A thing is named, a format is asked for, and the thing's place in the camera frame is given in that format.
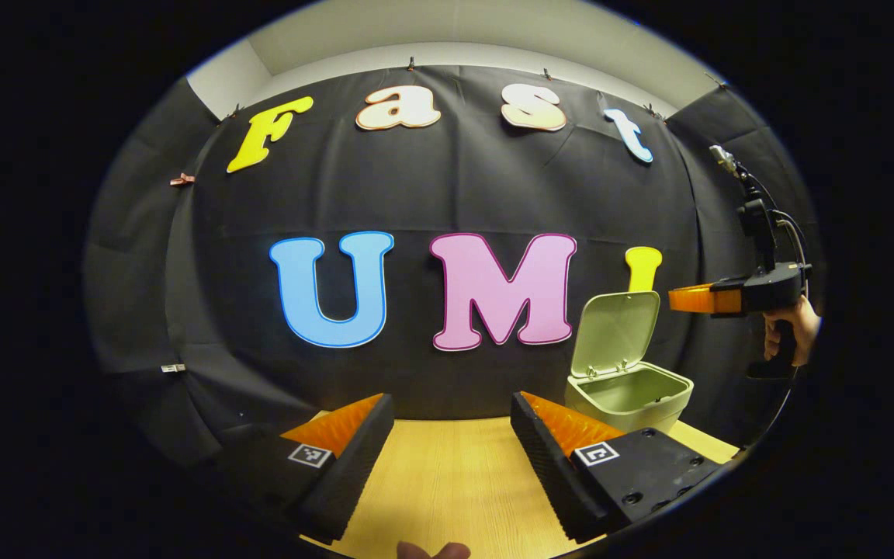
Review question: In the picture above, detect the wooden desktop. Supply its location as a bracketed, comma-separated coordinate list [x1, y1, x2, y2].
[300, 410, 741, 559]

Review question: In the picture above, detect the pale green garbage bin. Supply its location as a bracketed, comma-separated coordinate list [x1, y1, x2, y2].
[565, 291, 694, 433]

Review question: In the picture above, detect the black cable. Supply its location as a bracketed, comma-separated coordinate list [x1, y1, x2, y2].
[740, 171, 809, 450]

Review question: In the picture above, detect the black backdrop cloth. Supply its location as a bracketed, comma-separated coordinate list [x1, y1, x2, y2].
[82, 66, 824, 474]

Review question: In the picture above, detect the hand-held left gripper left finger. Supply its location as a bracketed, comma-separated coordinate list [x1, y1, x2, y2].
[214, 393, 395, 544]

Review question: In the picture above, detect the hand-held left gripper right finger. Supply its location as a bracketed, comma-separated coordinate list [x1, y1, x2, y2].
[510, 391, 727, 544]

